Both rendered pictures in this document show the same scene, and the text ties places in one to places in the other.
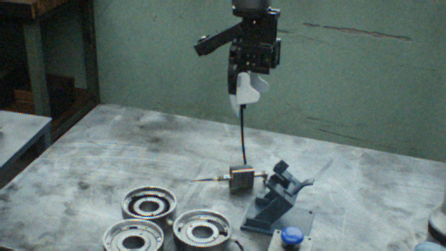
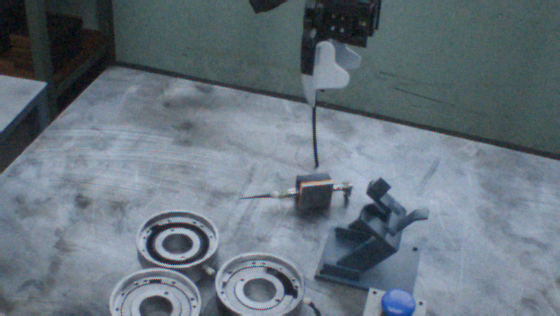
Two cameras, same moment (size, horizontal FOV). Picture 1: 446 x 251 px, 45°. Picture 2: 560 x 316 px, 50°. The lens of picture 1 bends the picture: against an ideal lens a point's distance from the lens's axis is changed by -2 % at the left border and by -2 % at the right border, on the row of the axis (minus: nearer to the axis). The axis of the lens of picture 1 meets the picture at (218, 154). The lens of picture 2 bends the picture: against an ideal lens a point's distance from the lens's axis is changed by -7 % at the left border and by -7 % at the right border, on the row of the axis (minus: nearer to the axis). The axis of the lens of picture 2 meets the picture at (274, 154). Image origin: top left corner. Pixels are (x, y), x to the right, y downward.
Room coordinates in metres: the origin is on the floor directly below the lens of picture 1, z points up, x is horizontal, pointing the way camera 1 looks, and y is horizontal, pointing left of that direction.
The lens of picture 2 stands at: (0.27, 0.04, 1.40)
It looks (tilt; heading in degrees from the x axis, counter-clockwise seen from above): 36 degrees down; 357
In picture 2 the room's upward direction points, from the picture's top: 5 degrees clockwise
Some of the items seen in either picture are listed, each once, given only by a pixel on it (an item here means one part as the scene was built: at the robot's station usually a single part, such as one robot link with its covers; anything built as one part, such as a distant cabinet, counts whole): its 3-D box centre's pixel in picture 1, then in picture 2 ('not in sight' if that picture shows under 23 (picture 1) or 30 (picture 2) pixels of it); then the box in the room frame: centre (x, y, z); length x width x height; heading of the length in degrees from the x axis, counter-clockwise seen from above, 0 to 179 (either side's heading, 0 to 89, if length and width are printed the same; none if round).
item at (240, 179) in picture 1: (242, 178); (315, 193); (0.96, -0.05, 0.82); 0.05 x 0.02 x 0.04; 104
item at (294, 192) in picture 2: (229, 176); (296, 190); (0.97, -0.03, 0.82); 0.17 x 0.02 x 0.04; 104
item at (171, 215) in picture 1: (149, 209); (177, 248); (0.84, 0.13, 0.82); 0.10 x 0.10 x 0.04
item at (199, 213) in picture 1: (202, 235); (259, 294); (0.77, 0.02, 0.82); 0.10 x 0.10 x 0.04
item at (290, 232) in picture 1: (291, 243); (395, 313); (0.72, -0.13, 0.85); 0.04 x 0.04 x 0.05
